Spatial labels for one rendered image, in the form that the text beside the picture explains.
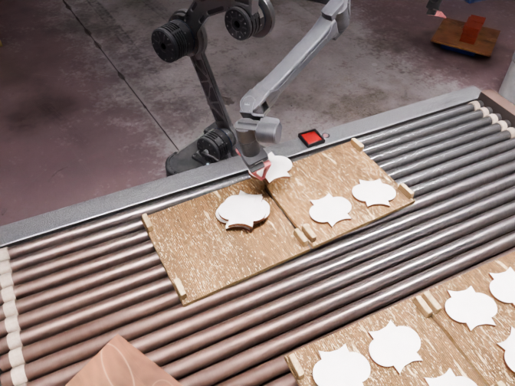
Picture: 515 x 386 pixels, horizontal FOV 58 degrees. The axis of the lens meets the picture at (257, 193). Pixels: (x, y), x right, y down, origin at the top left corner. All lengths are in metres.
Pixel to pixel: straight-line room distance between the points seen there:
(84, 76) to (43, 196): 1.33
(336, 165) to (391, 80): 2.40
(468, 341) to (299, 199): 0.64
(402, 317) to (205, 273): 0.55
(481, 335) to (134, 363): 0.88
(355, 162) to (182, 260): 0.72
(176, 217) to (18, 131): 2.29
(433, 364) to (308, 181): 0.69
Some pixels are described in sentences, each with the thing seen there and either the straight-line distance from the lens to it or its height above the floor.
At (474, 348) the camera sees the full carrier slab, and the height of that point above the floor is 0.94.
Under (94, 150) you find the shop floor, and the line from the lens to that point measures 3.28.
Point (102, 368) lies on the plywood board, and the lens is 1.14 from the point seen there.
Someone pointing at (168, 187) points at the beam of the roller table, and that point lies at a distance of 1.61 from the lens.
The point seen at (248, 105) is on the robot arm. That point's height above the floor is 1.29.
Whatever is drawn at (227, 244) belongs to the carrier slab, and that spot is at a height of 0.94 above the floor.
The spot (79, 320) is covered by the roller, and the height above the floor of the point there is 0.91.
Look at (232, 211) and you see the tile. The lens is 1.43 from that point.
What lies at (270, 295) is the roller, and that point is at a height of 0.91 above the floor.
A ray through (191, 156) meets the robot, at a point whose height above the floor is 0.26.
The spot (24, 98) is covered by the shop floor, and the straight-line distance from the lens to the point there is 3.95.
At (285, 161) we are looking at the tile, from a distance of 1.49.
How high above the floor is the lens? 2.05
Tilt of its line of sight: 46 degrees down
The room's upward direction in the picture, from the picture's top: 2 degrees clockwise
